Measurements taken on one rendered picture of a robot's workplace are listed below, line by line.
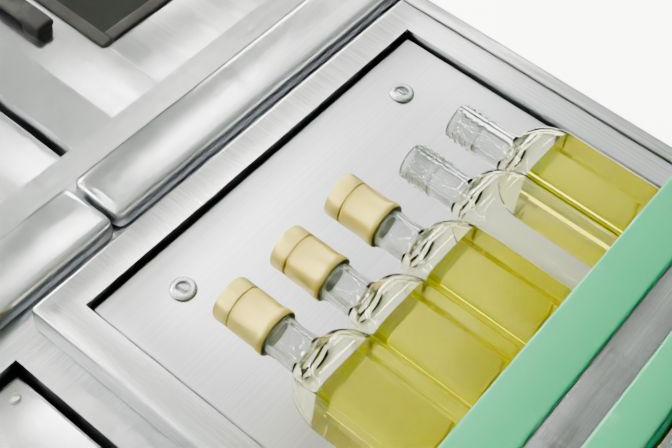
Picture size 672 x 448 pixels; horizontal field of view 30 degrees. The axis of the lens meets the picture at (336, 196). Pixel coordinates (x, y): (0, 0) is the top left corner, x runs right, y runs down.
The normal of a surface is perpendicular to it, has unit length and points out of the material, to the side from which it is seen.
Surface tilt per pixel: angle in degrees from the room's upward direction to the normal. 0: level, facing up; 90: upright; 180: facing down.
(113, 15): 90
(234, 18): 90
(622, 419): 90
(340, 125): 91
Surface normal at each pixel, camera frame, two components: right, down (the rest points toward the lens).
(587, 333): 0.07, -0.61
